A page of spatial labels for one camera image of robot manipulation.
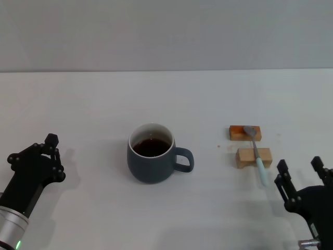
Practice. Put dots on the orange-stained wooden block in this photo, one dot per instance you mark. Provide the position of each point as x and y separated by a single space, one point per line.
236 133

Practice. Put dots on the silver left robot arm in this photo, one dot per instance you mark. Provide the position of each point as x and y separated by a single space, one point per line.
10 224

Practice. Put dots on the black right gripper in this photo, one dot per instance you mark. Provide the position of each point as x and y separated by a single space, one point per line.
317 205

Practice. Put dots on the grey ceramic coffee cup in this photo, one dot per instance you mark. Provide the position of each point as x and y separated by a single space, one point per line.
148 169

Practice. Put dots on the light wooden notched block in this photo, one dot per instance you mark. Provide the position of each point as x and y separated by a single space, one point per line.
244 156

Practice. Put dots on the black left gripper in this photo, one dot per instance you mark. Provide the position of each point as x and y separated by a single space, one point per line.
28 179

